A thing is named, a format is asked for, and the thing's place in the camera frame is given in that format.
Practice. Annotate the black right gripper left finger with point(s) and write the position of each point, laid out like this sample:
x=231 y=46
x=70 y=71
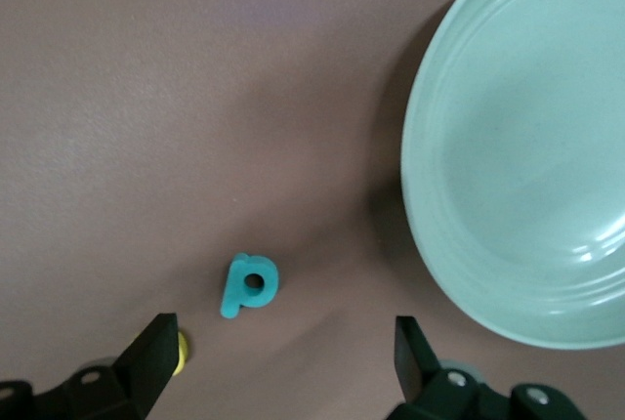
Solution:
x=141 y=371

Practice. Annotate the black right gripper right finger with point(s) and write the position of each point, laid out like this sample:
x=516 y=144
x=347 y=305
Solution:
x=420 y=381

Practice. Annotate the yellow foam letter u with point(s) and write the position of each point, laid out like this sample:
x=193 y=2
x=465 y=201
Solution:
x=182 y=354

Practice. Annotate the teal foam letter p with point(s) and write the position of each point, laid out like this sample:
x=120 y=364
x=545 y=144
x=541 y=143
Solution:
x=239 y=293

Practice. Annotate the pale green plate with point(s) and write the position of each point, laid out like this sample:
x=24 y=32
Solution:
x=527 y=156

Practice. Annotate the brown table cover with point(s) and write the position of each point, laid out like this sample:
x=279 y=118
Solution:
x=146 y=97

